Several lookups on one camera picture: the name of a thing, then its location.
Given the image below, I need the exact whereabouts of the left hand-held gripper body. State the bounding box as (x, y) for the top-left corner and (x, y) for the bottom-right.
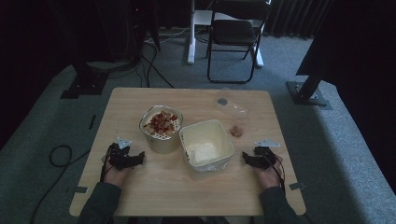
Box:
(107, 136), (138, 172)

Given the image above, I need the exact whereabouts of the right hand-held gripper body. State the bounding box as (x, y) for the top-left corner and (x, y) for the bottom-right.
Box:
(250, 138), (281, 171)

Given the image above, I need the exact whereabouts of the metal strainer pot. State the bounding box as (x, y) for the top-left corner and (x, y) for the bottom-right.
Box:
(138, 105), (184, 155)

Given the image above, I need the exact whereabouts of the pile of red food scraps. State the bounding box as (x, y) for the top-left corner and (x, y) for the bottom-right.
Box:
(143, 110), (179, 136)

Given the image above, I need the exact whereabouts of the cream bin with plastic liner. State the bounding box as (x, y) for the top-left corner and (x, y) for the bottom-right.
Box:
(178, 119), (235, 174)

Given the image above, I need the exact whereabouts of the person's left hand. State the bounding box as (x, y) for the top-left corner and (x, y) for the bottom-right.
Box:
(102, 154), (134, 189)

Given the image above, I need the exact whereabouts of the person's right hand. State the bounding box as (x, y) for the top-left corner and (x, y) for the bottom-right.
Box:
(252, 154), (285, 190)

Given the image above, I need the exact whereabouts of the small red food scrap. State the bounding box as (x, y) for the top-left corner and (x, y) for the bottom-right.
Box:
(230, 125), (244, 138)

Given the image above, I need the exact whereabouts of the black metal stand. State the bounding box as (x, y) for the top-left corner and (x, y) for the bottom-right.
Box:
(60, 60), (110, 100)
(286, 46), (333, 111)

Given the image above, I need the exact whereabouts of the black folding chair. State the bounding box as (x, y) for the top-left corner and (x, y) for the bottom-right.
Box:
(205, 0), (273, 85)

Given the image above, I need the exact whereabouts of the dark curtain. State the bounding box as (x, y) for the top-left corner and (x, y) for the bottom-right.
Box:
(264, 0), (335, 41)

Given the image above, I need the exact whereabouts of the left hand-held gripper cable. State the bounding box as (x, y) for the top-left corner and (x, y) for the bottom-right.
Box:
(99, 145), (114, 183)

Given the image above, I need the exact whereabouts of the hand-held gripper cable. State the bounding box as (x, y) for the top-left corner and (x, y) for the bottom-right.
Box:
(269, 153), (287, 192)
(99, 145), (114, 183)

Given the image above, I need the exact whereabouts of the right hand-held gripper cable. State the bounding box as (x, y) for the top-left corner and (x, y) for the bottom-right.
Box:
(269, 153), (287, 192)

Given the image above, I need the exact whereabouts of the black floor cable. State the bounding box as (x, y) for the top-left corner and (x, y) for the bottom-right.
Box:
(29, 144), (92, 224)

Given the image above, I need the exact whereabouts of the bundle of floor cables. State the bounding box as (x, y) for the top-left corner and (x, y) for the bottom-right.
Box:
(108, 26), (191, 90)

